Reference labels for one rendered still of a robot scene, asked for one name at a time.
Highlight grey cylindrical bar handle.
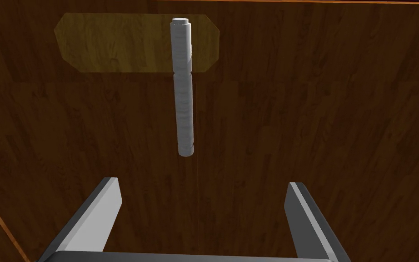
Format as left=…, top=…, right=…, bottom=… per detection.
left=170, top=17, right=195, bottom=157

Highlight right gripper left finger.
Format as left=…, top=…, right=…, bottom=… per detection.
left=37, top=177, right=123, bottom=262

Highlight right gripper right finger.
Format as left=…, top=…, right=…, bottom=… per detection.
left=284, top=181, right=352, bottom=262

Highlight dark brown wooden cupboard door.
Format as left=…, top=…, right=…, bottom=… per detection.
left=0, top=0, right=419, bottom=262

